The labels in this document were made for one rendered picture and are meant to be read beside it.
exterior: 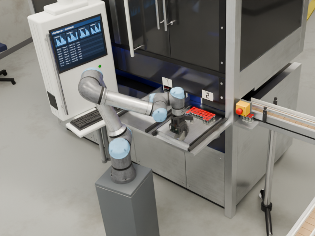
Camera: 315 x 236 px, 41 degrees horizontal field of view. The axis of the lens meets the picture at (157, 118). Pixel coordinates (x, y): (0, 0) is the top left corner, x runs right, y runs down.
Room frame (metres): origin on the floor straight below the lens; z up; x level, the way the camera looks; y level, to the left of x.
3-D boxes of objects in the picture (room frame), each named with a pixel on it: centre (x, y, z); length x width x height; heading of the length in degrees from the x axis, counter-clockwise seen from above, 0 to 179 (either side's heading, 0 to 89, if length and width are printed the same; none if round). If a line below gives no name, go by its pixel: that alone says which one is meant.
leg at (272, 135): (2.18, -0.74, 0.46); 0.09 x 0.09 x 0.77; 46
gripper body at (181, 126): (2.00, -0.12, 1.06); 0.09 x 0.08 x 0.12; 136
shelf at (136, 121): (2.33, -0.10, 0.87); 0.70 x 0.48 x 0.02; 46
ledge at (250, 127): (2.20, -0.58, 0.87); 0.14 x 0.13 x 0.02; 136
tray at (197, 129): (2.18, -0.20, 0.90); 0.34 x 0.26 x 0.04; 136
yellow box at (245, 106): (2.18, -0.54, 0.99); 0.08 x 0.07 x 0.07; 136
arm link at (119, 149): (1.90, 0.23, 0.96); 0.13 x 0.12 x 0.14; 177
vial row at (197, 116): (2.26, -0.27, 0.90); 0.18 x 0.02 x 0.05; 46
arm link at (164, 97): (1.99, -0.02, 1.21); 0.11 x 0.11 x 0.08; 87
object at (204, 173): (3.27, -0.08, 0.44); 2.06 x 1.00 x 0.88; 46
